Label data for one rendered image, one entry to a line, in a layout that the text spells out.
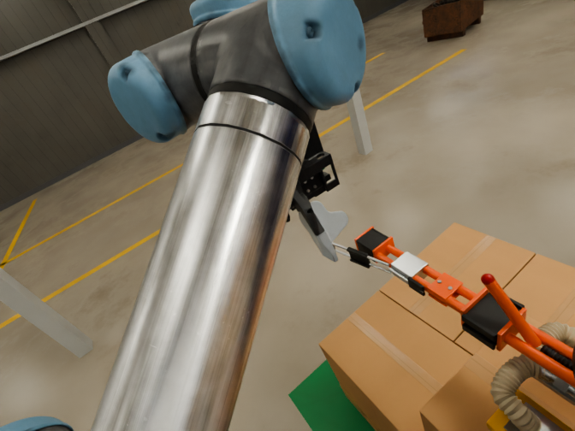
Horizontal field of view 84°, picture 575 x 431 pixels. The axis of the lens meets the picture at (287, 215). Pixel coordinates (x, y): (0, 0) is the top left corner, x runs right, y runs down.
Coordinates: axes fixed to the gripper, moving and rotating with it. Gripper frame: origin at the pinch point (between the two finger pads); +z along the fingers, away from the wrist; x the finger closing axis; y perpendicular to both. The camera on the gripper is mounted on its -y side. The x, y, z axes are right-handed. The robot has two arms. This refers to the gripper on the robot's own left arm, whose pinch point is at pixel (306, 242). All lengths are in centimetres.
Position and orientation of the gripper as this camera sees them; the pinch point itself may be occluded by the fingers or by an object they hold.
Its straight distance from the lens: 52.8
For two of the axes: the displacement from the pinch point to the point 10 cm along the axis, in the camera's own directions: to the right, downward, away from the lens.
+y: 8.2, -5.3, 2.2
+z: 3.4, 7.6, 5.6
